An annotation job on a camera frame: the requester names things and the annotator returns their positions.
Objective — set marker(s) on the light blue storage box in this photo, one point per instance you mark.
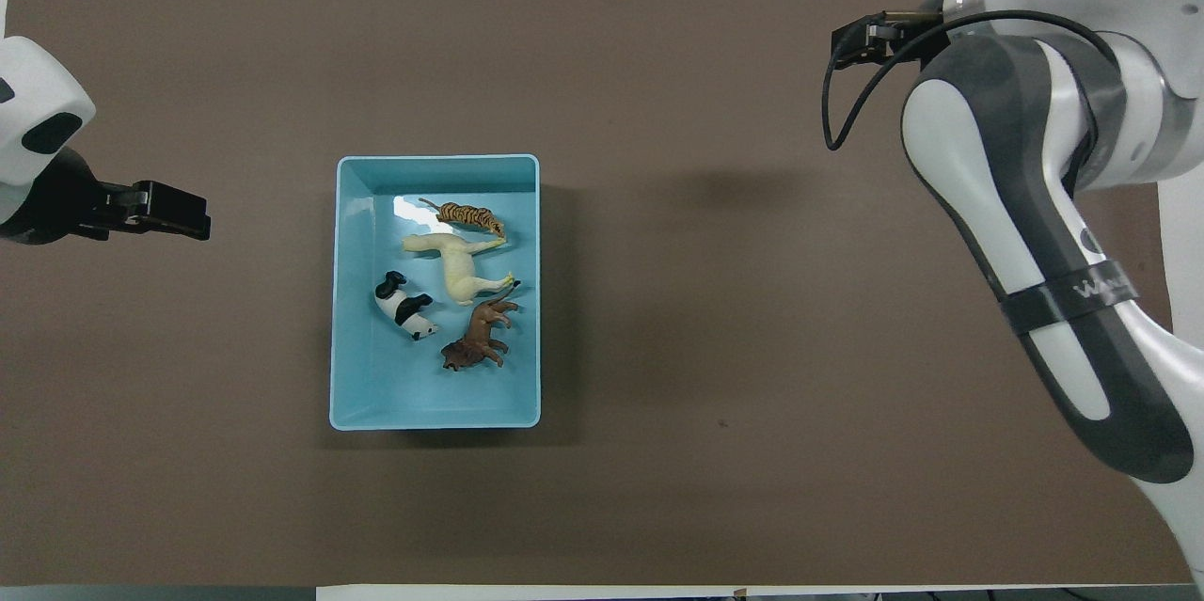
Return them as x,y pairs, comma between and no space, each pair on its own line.
376,385

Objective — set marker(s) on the brown lion toy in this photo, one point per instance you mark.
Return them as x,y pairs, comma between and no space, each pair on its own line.
482,338

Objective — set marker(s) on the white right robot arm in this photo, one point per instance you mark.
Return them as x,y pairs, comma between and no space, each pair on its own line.
1035,206

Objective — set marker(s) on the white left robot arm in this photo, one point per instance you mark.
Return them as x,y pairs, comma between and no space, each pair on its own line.
28,112

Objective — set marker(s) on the orange striped tiger toy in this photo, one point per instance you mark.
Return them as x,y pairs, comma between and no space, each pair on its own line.
466,213

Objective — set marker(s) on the brown table mat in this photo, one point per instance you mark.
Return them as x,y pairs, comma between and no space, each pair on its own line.
705,441

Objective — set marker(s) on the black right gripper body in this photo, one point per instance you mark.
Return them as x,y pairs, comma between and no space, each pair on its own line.
908,35

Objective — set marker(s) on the black and white panda toy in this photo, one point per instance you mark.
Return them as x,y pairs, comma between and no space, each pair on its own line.
404,309

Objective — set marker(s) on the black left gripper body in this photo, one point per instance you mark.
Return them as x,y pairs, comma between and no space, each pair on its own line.
61,201

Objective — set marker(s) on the cream llama toy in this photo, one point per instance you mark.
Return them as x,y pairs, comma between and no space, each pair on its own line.
459,267

